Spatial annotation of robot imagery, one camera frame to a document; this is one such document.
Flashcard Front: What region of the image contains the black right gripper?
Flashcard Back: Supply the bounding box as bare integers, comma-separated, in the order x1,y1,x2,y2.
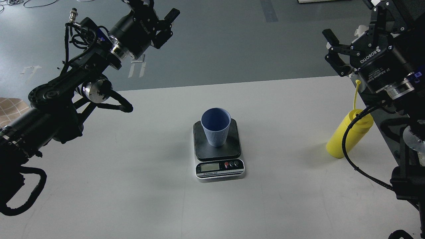
322,0,415,92

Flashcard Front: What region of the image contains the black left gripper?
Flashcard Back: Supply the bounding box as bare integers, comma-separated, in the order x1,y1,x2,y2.
108,0,180,59

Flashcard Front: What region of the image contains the yellow squeeze bottle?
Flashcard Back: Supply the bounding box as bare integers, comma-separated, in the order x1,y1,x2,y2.
325,93,374,159

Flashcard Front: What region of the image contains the blue ribbed cup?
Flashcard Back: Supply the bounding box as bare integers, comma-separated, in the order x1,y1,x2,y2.
201,108,232,148

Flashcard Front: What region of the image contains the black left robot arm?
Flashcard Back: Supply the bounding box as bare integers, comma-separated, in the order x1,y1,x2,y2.
0,0,180,216

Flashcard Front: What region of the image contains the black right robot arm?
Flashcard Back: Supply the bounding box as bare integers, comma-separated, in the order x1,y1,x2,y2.
322,0,425,238

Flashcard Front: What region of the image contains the black digital kitchen scale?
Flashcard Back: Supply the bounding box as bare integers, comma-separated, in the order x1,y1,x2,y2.
193,119,246,182

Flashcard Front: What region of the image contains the grey floor plate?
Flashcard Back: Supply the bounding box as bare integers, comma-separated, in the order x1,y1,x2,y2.
131,53,145,64

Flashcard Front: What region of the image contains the black floor cable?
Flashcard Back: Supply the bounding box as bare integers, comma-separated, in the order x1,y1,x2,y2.
0,0,58,12

